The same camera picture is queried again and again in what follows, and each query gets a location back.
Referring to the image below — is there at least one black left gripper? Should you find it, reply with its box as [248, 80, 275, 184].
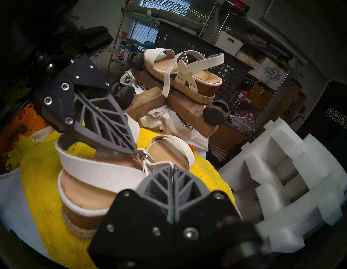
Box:
[16, 26, 136, 154]

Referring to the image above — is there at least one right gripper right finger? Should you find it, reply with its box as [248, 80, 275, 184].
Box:
[173, 165, 261, 269]

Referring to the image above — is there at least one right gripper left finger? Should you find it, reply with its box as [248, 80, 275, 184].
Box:
[87, 165, 179, 269]

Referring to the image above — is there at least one white strappy wedge sandal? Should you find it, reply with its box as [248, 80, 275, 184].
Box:
[143, 47, 225, 105]
[56, 114, 195, 239]

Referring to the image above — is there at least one small white cloth pouch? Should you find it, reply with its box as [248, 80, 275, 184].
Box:
[28, 126, 56, 141]

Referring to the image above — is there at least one blue white product box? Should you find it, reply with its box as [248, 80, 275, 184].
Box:
[117, 41, 133, 64]

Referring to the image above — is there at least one red orange floral bag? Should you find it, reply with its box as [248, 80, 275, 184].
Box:
[0, 103, 52, 174]

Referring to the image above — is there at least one yellow folded umbrella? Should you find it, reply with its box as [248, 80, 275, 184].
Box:
[4, 134, 31, 170]

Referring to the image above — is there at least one yellow terry towel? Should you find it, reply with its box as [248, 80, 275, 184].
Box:
[20, 127, 236, 269]

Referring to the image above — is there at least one wooden caster dolly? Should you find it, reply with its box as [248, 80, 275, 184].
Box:
[110, 52, 231, 139]

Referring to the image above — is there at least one low brown wooden cabinet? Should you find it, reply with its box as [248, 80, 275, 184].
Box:
[209, 119, 255, 152]

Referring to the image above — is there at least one window with white blinds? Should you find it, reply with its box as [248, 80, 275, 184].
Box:
[130, 0, 195, 44]

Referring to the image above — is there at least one white foam packing block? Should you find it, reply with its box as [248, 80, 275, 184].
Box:
[218, 118, 347, 254]

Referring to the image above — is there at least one black plastic mesh basket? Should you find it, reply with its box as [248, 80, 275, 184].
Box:
[155, 22, 254, 105]

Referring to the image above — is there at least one white Target plastic bag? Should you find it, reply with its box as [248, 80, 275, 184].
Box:
[0, 165, 52, 259]

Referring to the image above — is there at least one sage green seat cushion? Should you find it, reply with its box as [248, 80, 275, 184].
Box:
[130, 12, 202, 32]

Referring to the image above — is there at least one khaki seat cushion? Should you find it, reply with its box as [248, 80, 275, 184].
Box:
[127, 5, 204, 26]

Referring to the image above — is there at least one brown cardboard storage box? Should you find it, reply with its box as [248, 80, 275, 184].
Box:
[248, 85, 274, 110]

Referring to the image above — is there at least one tall brown wooden cabinet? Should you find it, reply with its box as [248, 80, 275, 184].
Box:
[274, 81, 307, 128]

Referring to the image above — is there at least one white labelled cardboard box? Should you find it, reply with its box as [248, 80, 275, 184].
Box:
[235, 51, 262, 77]

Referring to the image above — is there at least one small Gildan cardboard box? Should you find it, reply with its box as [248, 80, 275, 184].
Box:
[255, 57, 288, 91]

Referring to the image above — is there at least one red snowman box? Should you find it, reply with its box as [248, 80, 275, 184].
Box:
[222, 0, 251, 14]

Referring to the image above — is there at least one chrome wire shelf rack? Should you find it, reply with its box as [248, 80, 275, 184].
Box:
[211, 8, 293, 122]
[107, 0, 217, 79]

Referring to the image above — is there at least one white box with handle hole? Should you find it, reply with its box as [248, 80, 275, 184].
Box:
[214, 30, 244, 56]

